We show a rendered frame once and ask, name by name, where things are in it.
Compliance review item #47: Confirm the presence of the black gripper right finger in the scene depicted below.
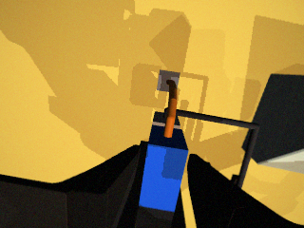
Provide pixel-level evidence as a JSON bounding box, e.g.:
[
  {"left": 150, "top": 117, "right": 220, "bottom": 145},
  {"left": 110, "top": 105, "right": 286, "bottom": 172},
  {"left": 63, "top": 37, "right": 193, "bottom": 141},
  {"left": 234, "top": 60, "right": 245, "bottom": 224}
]
[{"left": 187, "top": 154, "right": 304, "bottom": 228}]

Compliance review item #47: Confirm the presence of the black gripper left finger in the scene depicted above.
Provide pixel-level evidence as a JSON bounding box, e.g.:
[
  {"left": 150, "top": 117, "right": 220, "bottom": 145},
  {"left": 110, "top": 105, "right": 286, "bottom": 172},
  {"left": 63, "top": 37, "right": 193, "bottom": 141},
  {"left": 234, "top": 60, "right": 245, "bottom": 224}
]
[{"left": 0, "top": 144, "right": 141, "bottom": 228}]

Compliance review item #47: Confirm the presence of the black post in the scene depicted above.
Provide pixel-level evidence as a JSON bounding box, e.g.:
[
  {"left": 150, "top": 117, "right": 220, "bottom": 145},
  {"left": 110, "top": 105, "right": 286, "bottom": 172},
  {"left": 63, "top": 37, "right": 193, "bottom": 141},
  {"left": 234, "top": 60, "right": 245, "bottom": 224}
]
[{"left": 116, "top": 141, "right": 186, "bottom": 228}]

